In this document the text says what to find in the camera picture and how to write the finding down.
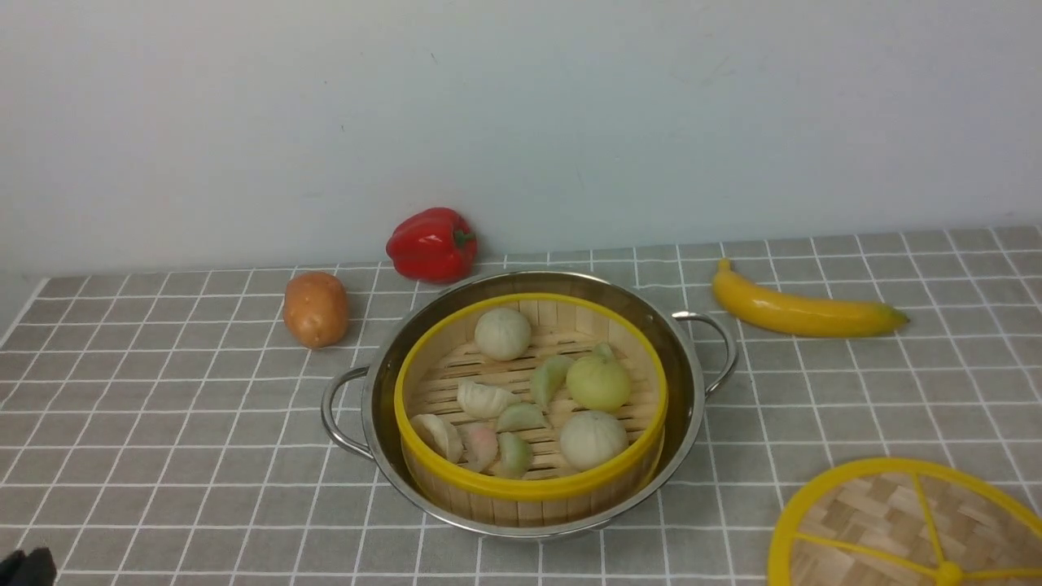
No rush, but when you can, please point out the grey checked tablecloth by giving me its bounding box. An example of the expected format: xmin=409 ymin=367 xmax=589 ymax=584
xmin=1 ymin=226 xmax=1041 ymax=585

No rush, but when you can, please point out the yellow banana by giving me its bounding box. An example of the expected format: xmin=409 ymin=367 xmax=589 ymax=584
xmin=711 ymin=257 xmax=909 ymax=339

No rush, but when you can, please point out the light green dumpling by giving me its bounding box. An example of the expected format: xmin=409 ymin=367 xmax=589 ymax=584
xmin=495 ymin=402 xmax=552 ymax=433

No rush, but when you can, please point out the brown potato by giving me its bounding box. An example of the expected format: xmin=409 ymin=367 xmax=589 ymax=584
xmin=282 ymin=271 xmax=349 ymax=349

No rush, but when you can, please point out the red bell pepper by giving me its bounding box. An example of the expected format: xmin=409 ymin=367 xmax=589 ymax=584
xmin=386 ymin=207 xmax=479 ymax=283

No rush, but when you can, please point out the pale white round bun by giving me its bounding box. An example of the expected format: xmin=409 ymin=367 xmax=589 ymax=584
xmin=559 ymin=409 xmax=629 ymax=471

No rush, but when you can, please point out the white dumpling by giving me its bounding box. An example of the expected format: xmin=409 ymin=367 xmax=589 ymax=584
xmin=455 ymin=379 xmax=521 ymax=419

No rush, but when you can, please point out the beige dumpling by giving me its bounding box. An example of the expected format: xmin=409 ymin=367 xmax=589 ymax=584
xmin=410 ymin=414 xmax=464 ymax=464

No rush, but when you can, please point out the green small dumpling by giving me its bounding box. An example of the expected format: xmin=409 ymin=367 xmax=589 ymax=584
xmin=493 ymin=431 xmax=535 ymax=479

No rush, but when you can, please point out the yellow woven bamboo steamer lid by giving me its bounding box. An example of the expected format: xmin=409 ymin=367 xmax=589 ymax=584
xmin=766 ymin=457 xmax=1041 ymax=585

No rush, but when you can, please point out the yellow-green round bun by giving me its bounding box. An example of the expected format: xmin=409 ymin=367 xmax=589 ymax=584
xmin=566 ymin=342 xmax=632 ymax=413

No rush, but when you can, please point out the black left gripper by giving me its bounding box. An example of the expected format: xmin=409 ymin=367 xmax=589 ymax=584
xmin=1 ymin=548 xmax=57 ymax=586

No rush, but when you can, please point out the stainless steel pot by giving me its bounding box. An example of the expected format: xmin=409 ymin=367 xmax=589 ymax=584
xmin=321 ymin=269 xmax=740 ymax=540

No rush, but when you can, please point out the yellow rimmed bamboo steamer basket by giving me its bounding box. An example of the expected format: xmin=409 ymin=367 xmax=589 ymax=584
xmin=394 ymin=293 xmax=669 ymax=527

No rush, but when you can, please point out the pink dumpling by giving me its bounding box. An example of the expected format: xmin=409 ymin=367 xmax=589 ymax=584
xmin=458 ymin=422 xmax=499 ymax=474

